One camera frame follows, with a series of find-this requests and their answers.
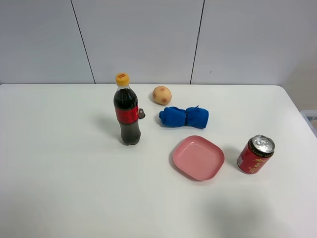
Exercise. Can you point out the blue cloth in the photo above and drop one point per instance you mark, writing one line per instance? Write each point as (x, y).
(193, 117)

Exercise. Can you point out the small dark brown object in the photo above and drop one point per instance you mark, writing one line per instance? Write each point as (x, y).
(141, 113)

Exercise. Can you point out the yellow potato with red spots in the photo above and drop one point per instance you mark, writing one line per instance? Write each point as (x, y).
(162, 95)

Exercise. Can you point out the cola bottle yellow cap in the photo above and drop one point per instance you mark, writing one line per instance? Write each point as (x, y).
(127, 111)

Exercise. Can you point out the pink square plate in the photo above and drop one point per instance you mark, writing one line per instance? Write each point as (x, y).
(198, 158)

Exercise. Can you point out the red drink can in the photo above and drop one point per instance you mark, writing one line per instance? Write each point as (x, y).
(255, 154)

